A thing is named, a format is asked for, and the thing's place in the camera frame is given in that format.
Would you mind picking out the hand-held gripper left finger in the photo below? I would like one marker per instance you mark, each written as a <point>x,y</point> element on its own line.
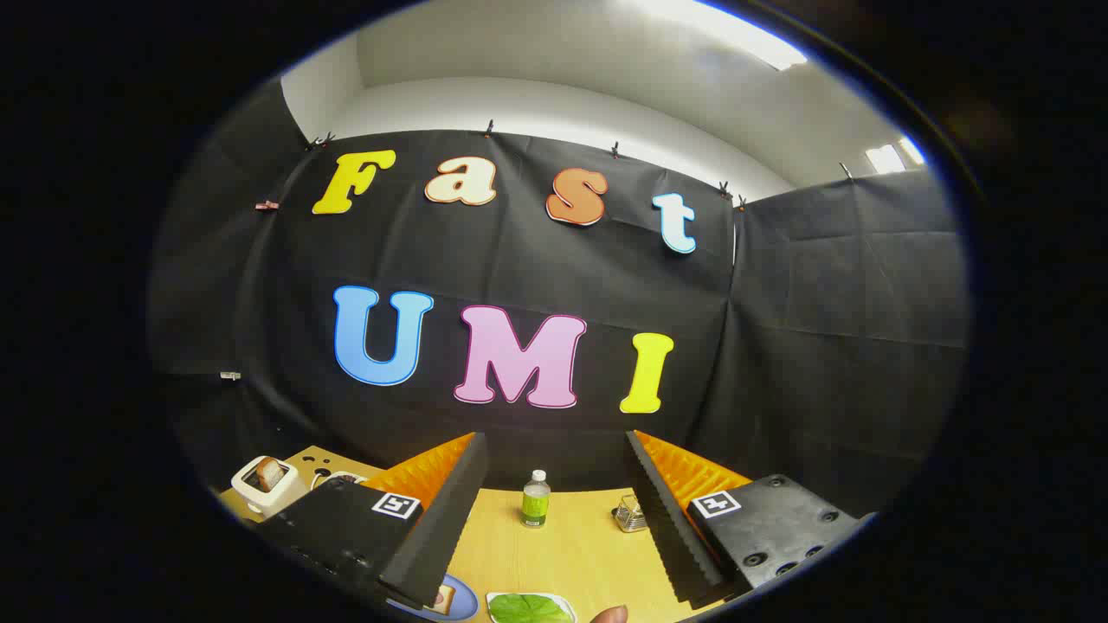
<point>450,506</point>

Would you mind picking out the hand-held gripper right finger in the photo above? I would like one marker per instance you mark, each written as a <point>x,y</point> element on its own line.
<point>662,510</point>

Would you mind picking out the green lettuce leaf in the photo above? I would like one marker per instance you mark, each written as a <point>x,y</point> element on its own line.
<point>528,609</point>

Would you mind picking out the white bread slice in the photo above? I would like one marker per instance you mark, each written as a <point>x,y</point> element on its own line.
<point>270,473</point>
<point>441,599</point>

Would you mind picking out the green label drink bottle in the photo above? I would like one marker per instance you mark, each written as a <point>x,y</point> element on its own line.
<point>536,506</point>

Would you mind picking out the blue round plate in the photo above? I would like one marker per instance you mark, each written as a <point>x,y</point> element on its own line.
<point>463,601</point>

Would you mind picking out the white square plate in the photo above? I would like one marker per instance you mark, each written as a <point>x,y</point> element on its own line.
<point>495,599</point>

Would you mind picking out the white toaster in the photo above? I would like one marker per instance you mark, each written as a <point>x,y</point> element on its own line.
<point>260,502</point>

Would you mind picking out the black backdrop cloth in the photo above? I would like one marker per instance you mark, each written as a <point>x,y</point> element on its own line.
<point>537,268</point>

